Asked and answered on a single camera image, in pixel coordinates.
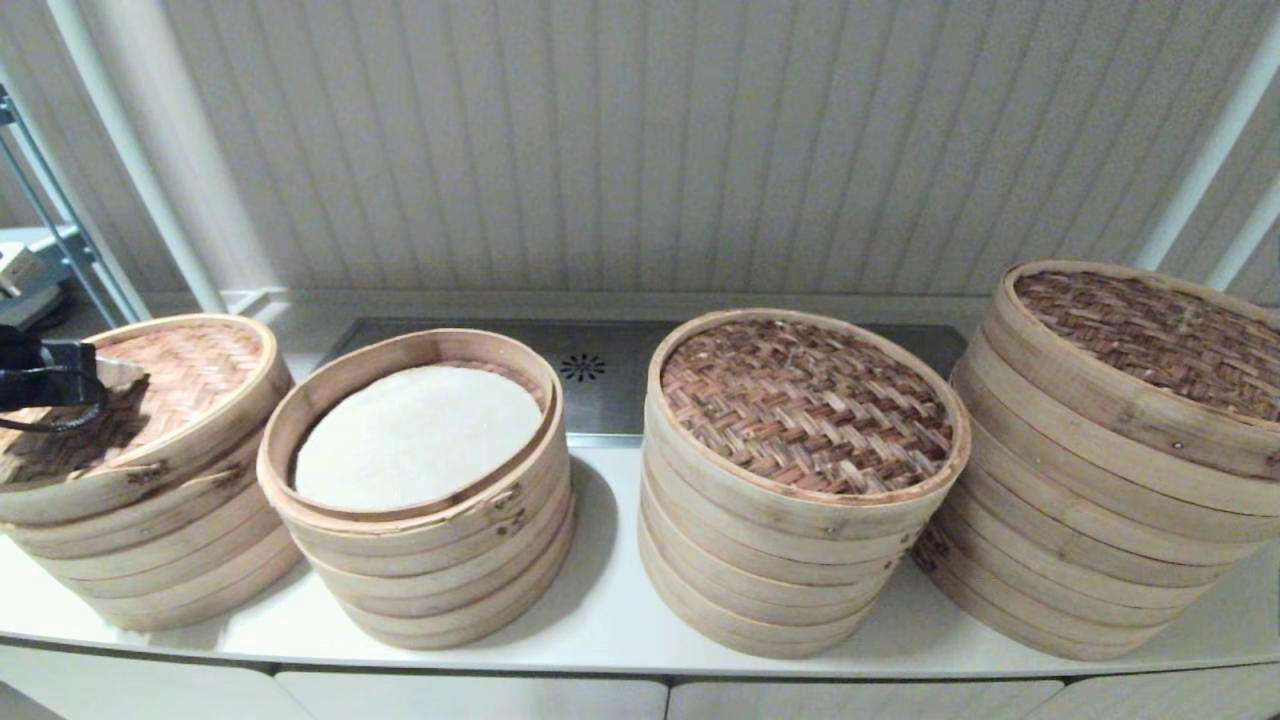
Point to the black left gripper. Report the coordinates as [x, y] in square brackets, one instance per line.
[45, 375]

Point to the light woven bamboo steamer lid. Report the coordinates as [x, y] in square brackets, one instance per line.
[200, 370]

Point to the dark woven bamboo steamer lid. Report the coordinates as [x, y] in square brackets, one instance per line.
[800, 400]

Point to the far left steamer stack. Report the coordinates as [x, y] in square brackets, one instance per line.
[205, 505]

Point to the steamer stack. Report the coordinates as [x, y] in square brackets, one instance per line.
[1150, 340]
[205, 505]

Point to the white cloth liner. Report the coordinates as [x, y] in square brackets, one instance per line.
[420, 440]

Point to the far right steamer stack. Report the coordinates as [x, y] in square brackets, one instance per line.
[1150, 340]

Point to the white shelf board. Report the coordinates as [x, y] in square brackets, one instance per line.
[45, 300]

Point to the white stand base bar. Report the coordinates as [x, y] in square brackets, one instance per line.
[260, 298]

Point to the white round pole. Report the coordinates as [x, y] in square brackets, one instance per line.
[130, 130]
[1204, 170]
[1245, 250]

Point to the grey metal rack frame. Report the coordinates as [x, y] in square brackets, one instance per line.
[8, 108]

